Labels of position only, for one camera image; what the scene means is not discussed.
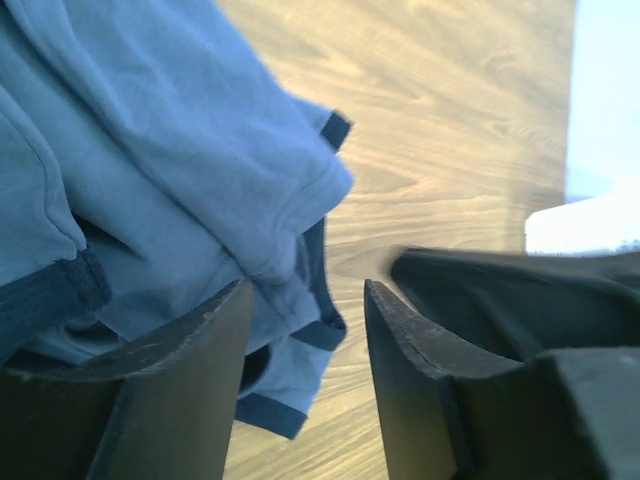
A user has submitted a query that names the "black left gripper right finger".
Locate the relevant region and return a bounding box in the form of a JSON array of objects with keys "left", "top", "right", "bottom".
[{"left": 364, "top": 248, "right": 639, "bottom": 479}]

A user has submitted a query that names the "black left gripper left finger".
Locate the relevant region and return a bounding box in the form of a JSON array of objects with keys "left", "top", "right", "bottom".
[{"left": 1, "top": 281, "right": 252, "bottom": 480}]

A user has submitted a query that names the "blue tank top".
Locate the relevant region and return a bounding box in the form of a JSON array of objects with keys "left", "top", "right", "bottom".
[{"left": 1, "top": 1, "right": 353, "bottom": 439}]

